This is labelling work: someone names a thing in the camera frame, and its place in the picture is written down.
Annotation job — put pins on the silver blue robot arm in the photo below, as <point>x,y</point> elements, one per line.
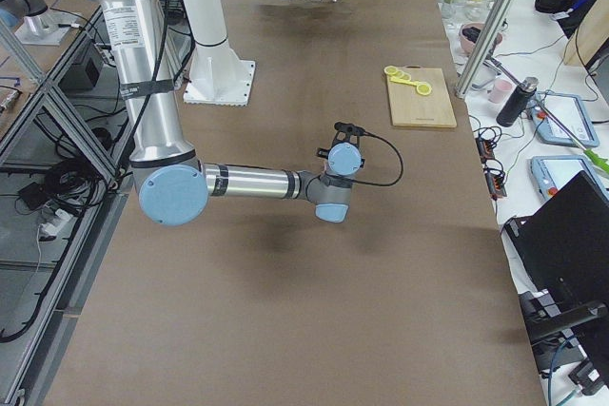
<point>173,185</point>

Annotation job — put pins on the pink cup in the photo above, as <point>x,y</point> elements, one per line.
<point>500,91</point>

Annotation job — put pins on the outer lemon slice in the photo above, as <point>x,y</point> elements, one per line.
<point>391,71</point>

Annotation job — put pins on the yellow plastic knife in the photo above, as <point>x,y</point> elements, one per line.
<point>411,83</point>

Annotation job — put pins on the lemon slice on knife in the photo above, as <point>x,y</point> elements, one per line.
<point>423,90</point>

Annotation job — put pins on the bamboo cutting board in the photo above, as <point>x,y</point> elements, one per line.
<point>408,108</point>

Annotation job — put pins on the pink bowl with cloth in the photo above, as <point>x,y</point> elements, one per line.
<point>468,36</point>

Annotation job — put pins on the black water bottle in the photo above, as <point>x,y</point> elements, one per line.
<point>517,101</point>

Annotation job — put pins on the blue teach pendant far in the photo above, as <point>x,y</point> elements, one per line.
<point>569,109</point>

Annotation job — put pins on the blue teach pendant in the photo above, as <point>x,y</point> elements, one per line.
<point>552,173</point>
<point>569,109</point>

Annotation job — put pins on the blue teach pendant near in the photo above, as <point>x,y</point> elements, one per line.
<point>552,173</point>

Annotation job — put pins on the black laptop monitor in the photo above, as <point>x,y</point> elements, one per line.
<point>564,250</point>

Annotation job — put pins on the white camera pillar base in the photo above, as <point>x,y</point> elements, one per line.
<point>217,75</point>

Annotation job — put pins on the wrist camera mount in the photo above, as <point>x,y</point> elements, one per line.
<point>346,133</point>

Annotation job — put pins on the aluminium frame post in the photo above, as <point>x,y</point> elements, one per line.
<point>483,45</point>

